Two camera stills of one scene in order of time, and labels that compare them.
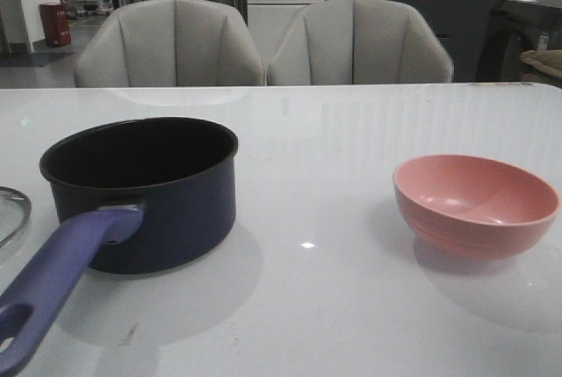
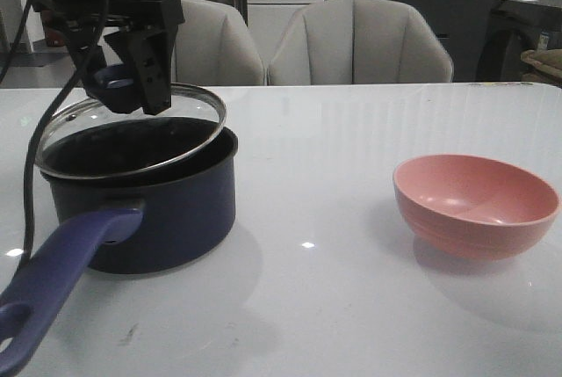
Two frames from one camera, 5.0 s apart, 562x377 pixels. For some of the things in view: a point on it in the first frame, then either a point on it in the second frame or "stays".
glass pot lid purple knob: x=15 y=209 → x=90 y=139
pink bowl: x=472 y=208 stays
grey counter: x=457 y=3 stays
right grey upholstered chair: x=351 y=40 stays
